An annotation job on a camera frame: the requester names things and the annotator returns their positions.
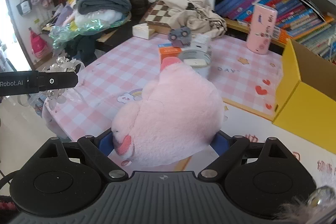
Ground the pink plush pig toy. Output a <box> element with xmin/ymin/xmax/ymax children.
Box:
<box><xmin>111</xmin><ymin>57</ymin><xmax>224</xmax><ymax>167</ymax></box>

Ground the clear tape roll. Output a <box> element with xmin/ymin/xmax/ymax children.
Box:
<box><xmin>178</xmin><ymin>50</ymin><xmax>212</xmax><ymax>79</ymax></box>

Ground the white power adapter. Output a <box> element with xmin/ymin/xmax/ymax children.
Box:
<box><xmin>190</xmin><ymin>34</ymin><xmax>211</xmax><ymax>52</ymax></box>

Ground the orange white usmile box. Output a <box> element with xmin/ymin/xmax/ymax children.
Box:
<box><xmin>158</xmin><ymin>43</ymin><xmax>182</xmax><ymax>65</ymax></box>

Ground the pink checkered table mat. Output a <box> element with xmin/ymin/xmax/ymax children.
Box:
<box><xmin>49</xmin><ymin>35</ymin><xmax>284</xmax><ymax>142</ymax></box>

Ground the yellow cardboard box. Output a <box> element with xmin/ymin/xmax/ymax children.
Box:
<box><xmin>272</xmin><ymin>41</ymin><xmax>336</xmax><ymax>153</ymax></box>

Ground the iridescent plastic wrap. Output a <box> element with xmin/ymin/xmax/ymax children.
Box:
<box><xmin>49</xmin><ymin>10</ymin><xmax>131</xmax><ymax>50</ymax></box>

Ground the white wedge block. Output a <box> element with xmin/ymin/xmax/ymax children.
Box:
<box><xmin>132</xmin><ymin>23</ymin><xmax>155</xmax><ymax>40</ymax></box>

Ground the pink cylindrical container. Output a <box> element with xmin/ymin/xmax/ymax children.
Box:
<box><xmin>247</xmin><ymin>3</ymin><xmax>278</xmax><ymax>55</ymax></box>

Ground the wooden chessboard box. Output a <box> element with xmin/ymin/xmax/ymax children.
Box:
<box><xmin>140</xmin><ymin>0</ymin><xmax>171</xmax><ymax>35</ymax></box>

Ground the row of books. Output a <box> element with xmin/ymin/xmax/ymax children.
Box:
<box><xmin>215</xmin><ymin>0</ymin><xmax>335</xmax><ymax>63</ymax></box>

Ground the beige cloth bag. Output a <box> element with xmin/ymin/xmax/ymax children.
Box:
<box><xmin>160</xmin><ymin>0</ymin><xmax>227</xmax><ymax>39</ymax></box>

